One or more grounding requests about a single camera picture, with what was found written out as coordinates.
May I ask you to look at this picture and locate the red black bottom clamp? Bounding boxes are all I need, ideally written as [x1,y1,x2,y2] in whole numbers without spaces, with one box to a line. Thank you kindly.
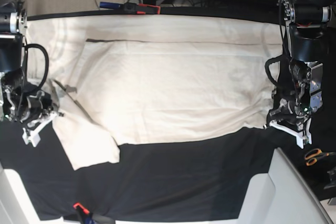
[63,202,116,224]

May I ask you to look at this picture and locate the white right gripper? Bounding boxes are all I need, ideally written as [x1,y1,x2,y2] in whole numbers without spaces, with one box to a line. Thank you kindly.
[22,112,64,147]

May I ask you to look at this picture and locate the white left side board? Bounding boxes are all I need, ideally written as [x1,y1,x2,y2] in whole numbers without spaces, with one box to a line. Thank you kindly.
[0,159,64,224]

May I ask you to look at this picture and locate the orange handled scissors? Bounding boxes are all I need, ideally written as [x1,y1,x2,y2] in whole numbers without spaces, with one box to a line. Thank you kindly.
[304,148,335,166]

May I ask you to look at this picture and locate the red black clamp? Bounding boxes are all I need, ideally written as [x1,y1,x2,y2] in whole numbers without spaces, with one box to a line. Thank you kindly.
[63,202,116,224]
[99,2,161,15]

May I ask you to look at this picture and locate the red black top clamp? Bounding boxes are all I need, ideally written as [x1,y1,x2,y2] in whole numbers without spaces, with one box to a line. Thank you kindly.
[99,2,161,15]

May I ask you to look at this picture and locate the black table cloth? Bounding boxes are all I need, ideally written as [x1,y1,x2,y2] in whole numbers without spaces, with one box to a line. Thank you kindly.
[0,7,336,221]

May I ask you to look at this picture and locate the white T-shirt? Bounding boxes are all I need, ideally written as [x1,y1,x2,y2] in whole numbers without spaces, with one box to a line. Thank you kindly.
[26,15,282,170]

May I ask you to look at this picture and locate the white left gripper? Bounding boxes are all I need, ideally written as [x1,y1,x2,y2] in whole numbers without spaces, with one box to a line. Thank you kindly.
[263,120,312,148]

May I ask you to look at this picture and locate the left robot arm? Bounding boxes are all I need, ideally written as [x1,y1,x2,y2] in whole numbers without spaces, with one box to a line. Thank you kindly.
[265,0,335,148]

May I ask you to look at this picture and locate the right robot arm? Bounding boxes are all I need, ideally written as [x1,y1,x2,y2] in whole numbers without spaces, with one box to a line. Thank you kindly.
[1,0,62,147]

